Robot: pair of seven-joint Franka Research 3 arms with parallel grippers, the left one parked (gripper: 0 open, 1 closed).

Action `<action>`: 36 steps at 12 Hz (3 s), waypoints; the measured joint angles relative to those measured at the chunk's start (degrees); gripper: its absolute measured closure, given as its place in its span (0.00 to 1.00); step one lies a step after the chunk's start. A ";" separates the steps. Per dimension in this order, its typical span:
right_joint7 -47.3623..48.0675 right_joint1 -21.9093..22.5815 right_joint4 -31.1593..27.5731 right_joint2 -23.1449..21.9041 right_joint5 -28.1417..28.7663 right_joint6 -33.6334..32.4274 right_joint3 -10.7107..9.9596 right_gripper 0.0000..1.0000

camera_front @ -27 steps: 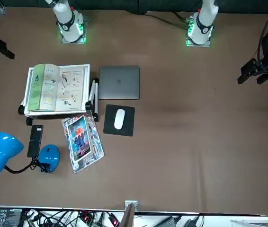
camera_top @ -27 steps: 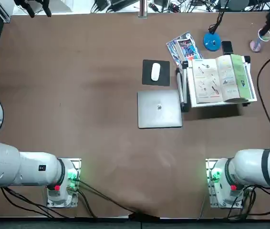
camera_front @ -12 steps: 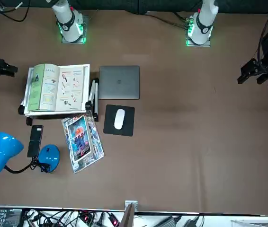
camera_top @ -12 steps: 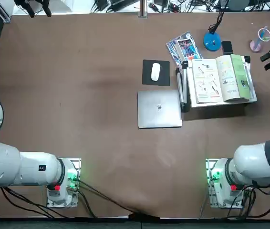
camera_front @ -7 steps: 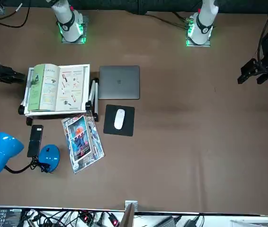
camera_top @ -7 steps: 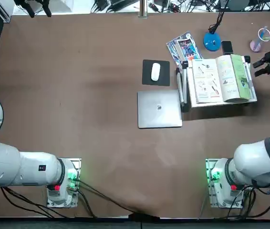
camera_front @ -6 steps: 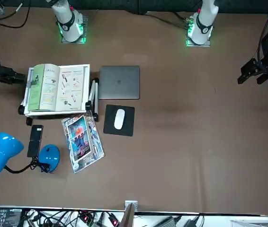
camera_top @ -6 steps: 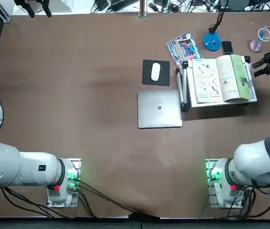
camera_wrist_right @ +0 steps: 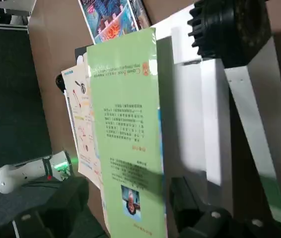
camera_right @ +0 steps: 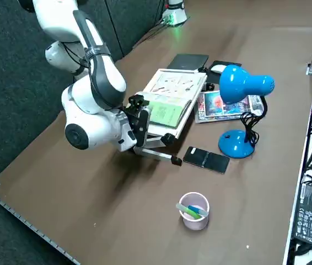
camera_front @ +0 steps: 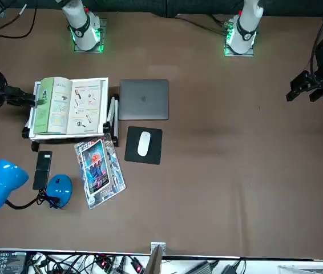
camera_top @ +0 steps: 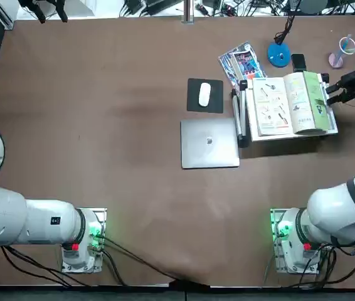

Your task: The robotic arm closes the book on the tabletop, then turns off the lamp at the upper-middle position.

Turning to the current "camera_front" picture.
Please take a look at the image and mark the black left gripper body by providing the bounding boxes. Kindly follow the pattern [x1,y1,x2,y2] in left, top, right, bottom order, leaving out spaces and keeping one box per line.
[306,37,323,90]

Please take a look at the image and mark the green children's picture book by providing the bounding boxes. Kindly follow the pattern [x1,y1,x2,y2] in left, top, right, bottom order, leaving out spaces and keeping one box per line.
[33,76,102,135]

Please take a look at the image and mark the blue desk lamp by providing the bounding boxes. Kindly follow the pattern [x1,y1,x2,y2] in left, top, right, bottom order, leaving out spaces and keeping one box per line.
[0,159,73,211]

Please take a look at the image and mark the white folding book stand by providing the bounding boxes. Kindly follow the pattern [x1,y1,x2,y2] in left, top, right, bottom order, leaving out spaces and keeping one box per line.
[21,76,120,152]

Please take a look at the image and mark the white-bordered comic book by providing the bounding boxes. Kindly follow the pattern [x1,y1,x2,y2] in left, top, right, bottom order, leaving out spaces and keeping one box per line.
[79,139,114,199]

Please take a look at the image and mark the black foldable phone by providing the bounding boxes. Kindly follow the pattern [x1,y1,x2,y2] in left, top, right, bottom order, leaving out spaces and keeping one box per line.
[32,150,53,191]

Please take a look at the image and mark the plastic-wrapped comic magazine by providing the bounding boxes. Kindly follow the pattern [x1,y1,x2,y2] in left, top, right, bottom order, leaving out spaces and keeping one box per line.
[74,138,127,211]

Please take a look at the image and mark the grey closed laptop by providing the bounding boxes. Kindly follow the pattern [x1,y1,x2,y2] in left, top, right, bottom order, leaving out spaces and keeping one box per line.
[118,79,169,120]

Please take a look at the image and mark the white computer mouse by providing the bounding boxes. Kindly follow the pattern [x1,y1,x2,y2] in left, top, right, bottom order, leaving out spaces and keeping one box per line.
[137,131,152,157]

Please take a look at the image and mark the black mouse pad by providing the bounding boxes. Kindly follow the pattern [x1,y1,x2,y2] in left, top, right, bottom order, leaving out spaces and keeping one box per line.
[124,126,163,166]

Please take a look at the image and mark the black power adapter brick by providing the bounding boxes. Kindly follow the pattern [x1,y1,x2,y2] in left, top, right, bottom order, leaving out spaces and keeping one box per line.
[0,251,27,274]

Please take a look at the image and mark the white power strip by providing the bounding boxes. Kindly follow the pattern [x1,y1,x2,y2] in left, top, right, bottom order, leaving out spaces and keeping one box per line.
[91,255,145,274]

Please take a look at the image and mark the small black power adapter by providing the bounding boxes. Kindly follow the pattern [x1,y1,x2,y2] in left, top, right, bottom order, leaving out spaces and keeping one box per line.
[221,264,247,274]

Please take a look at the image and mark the grey power adapter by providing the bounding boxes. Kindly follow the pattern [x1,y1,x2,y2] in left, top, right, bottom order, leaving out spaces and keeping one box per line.
[184,261,218,274]

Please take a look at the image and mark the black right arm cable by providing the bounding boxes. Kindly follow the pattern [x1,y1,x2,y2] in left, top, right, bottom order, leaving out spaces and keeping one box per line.
[0,0,38,39]

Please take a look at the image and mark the black lamp power cord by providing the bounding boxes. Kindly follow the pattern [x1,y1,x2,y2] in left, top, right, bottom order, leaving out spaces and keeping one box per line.
[35,187,61,209]

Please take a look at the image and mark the black base cable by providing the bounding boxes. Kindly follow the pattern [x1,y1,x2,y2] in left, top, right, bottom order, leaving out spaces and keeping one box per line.
[175,13,230,37]

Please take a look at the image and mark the metal camera pole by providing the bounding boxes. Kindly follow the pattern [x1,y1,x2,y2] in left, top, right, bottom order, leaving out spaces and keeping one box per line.
[144,241,167,274]

